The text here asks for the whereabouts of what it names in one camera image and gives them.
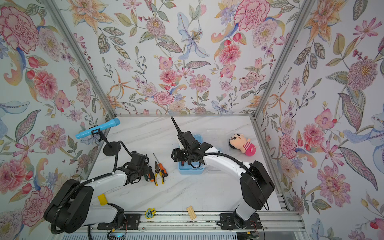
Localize blue plastic tool box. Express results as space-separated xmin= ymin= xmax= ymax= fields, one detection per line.
xmin=178 ymin=134 xmax=205 ymax=175

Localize orange handled screwdriver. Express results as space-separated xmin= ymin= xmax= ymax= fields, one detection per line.
xmin=153 ymin=153 xmax=168 ymax=178

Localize yellow black pliers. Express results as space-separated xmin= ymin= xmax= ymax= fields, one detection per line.
xmin=155 ymin=161 xmax=165 ymax=186

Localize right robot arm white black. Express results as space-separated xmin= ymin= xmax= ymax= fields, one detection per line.
xmin=171 ymin=131 xmax=275 ymax=222

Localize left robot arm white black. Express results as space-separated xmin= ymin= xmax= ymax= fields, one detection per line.
xmin=44 ymin=151 xmax=150 ymax=235

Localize black microphone stand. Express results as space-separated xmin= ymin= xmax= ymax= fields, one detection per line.
xmin=91 ymin=129 xmax=121 ymax=157

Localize yellow blue sticker badge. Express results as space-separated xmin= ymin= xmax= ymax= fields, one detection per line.
xmin=145 ymin=208 xmax=157 ymax=220

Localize cartoon boy plush doll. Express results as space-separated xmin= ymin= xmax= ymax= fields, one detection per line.
xmin=229 ymin=134 xmax=257 ymax=157

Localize small wooden block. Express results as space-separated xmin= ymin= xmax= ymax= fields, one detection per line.
xmin=187 ymin=206 xmax=197 ymax=221

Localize blue toy microphone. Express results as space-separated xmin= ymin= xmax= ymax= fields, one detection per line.
xmin=76 ymin=118 xmax=121 ymax=139

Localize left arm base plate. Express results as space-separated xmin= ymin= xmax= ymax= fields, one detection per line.
xmin=97 ymin=214 xmax=141 ymax=231

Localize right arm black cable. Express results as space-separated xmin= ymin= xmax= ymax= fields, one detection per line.
xmin=170 ymin=116 xmax=269 ymax=211

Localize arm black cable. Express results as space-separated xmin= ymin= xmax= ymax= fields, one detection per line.
xmin=170 ymin=116 xmax=269 ymax=211
xmin=49 ymin=140 xmax=134 ymax=240

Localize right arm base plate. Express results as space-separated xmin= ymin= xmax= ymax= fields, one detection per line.
xmin=216 ymin=213 xmax=263 ymax=231

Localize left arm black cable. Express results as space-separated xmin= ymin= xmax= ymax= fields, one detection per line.
xmin=49 ymin=140 xmax=134 ymax=240

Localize aluminium front rail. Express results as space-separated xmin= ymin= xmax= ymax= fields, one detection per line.
xmin=47 ymin=211 xmax=307 ymax=233

